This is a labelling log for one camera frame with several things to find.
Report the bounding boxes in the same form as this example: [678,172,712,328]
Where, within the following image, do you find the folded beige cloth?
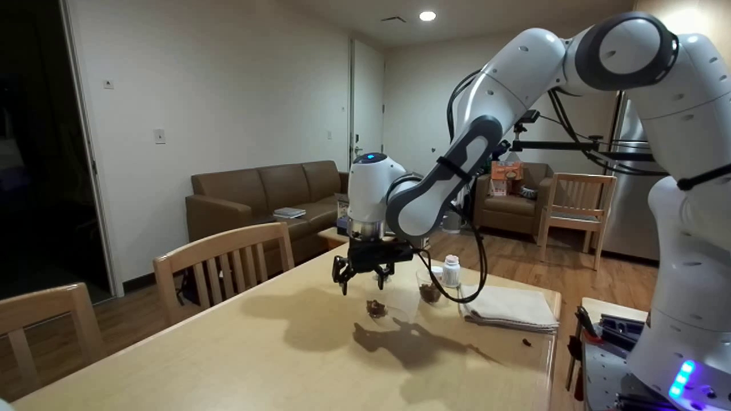
[458,285,557,334]

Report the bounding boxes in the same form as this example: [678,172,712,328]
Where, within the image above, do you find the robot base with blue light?
[625,336,731,411]

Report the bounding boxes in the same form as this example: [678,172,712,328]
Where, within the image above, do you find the white pill bottle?
[444,253,461,287]

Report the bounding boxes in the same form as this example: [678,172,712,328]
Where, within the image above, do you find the brown armchair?
[473,162,552,237]

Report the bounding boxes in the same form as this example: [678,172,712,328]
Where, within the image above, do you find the brown leather sofa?
[184,161,341,263]

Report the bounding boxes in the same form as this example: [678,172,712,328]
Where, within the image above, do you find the clear cup with nuts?
[419,282,444,304]

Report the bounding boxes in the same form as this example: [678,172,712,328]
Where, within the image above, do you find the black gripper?
[331,237,414,294]

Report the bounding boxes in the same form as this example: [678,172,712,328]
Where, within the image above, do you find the wooden chair in background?
[537,173,614,268]

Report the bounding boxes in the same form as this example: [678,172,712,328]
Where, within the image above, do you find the wooden dining table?
[14,255,554,411]

